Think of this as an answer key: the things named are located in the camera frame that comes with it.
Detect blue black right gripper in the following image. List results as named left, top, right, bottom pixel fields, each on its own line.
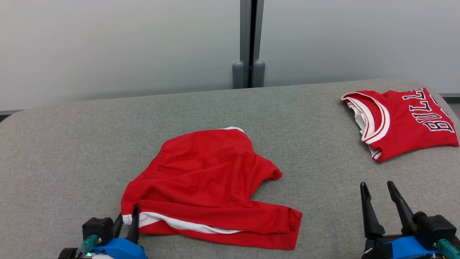
left=360, top=181, right=460, bottom=259

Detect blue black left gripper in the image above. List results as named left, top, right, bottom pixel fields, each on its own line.
left=57, top=204, right=148, bottom=259

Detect red Bulls basketball jersey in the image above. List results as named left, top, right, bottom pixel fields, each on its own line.
left=341, top=87, right=460, bottom=163

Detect red shorts with white stripe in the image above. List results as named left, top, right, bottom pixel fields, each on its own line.
left=121, top=126, right=302, bottom=250

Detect black left cable teal plug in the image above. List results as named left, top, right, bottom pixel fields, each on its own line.
left=77, top=234, right=99, bottom=258

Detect black cable teal plug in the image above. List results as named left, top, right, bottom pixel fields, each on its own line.
left=77, top=234, right=99, bottom=258
left=433, top=238, right=460, bottom=259

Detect black right cable teal plug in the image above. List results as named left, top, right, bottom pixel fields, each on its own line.
left=433, top=238, right=460, bottom=259

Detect grey cylindrical post foot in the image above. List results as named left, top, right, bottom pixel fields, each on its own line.
left=252, top=60, right=266, bottom=88
left=232, top=61, right=245, bottom=89

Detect grey partition frame post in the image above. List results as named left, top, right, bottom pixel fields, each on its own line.
left=240, top=0, right=265, bottom=88

